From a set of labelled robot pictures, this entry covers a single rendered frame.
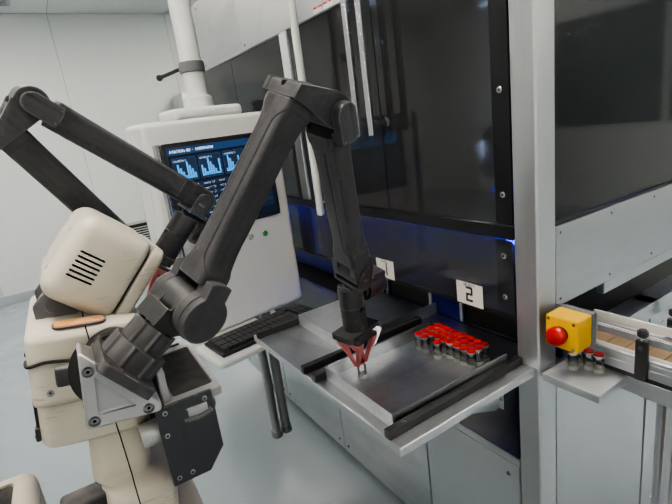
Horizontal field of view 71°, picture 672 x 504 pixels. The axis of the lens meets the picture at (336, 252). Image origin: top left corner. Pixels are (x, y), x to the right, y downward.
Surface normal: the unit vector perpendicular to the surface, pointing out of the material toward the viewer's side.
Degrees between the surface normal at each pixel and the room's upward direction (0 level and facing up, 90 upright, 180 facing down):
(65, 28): 90
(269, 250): 90
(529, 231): 90
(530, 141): 90
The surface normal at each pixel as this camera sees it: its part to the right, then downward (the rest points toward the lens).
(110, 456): 0.51, 0.17
